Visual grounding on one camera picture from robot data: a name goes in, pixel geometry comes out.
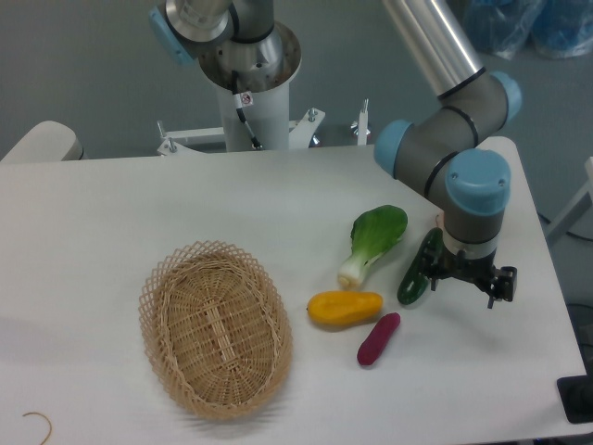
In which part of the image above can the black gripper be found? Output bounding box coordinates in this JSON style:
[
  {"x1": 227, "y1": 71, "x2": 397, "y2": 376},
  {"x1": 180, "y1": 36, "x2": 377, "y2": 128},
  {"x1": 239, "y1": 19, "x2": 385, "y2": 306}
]
[{"x1": 419, "y1": 247, "x2": 517, "y2": 309}]

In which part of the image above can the dark green cucumber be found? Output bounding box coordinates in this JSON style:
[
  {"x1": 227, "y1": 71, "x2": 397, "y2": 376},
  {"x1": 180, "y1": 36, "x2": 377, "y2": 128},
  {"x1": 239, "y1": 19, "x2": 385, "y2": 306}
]
[{"x1": 397, "y1": 227, "x2": 443, "y2": 306}]

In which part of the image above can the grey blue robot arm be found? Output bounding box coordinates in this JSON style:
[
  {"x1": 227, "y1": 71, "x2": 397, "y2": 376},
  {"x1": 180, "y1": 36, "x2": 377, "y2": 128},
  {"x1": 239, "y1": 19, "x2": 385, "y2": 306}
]
[{"x1": 149, "y1": 1, "x2": 522, "y2": 304}]

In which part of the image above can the green bok choy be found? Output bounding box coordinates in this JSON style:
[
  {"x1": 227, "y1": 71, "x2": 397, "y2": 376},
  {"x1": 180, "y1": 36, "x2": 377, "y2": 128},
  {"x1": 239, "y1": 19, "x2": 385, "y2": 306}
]
[{"x1": 337, "y1": 205, "x2": 408, "y2": 290}]

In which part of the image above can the purple sweet potato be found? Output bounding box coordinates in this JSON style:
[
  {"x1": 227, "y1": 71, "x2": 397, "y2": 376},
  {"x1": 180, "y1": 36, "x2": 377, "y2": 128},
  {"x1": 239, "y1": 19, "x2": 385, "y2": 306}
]
[{"x1": 357, "y1": 312, "x2": 401, "y2": 366}]

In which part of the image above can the yellow papaya half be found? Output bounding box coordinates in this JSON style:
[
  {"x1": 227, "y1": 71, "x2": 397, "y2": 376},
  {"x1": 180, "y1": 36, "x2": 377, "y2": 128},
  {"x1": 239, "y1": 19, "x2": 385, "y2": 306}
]
[{"x1": 307, "y1": 291, "x2": 384, "y2": 326}]

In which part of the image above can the black device at edge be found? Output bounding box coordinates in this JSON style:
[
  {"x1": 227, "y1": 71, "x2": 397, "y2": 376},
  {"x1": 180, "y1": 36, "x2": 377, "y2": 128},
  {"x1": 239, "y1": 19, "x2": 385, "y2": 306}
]
[{"x1": 557, "y1": 375, "x2": 592, "y2": 424}]

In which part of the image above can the woven wicker basket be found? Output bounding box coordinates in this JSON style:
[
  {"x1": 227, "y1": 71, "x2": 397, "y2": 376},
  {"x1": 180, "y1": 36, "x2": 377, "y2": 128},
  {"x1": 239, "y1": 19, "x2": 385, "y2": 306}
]
[{"x1": 139, "y1": 240, "x2": 293, "y2": 420}]

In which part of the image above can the blue plastic bag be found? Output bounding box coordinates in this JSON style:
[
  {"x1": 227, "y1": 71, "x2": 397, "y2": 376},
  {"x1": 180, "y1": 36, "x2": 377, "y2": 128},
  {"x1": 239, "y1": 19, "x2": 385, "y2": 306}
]
[{"x1": 462, "y1": 1, "x2": 592, "y2": 59}]

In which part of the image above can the beige chair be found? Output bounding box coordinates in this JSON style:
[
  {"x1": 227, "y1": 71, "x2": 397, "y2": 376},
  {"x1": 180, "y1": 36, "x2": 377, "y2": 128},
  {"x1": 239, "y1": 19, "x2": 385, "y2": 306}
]
[{"x1": 1, "y1": 121, "x2": 86, "y2": 165}]

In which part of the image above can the tan rubber band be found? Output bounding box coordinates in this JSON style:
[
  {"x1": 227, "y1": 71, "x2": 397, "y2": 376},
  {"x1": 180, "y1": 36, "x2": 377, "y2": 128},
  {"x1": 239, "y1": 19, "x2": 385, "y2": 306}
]
[{"x1": 21, "y1": 411, "x2": 54, "y2": 442}]

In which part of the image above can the white frame leg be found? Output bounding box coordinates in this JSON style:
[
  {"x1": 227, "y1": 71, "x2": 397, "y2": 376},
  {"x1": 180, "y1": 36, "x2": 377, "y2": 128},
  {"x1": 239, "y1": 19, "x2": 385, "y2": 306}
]
[{"x1": 544, "y1": 158, "x2": 592, "y2": 246}]

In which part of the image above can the black pedestal cable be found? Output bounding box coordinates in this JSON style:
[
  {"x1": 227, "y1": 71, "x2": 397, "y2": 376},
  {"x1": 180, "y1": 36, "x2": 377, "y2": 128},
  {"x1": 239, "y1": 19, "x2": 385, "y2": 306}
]
[{"x1": 230, "y1": 69, "x2": 264, "y2": 151}]

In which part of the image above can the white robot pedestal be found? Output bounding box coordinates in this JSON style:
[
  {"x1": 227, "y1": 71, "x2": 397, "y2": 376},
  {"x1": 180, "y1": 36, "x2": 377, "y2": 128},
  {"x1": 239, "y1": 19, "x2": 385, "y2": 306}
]
[{"x1": 156, "y1": 22, "x2": 374, "y2": 158}]

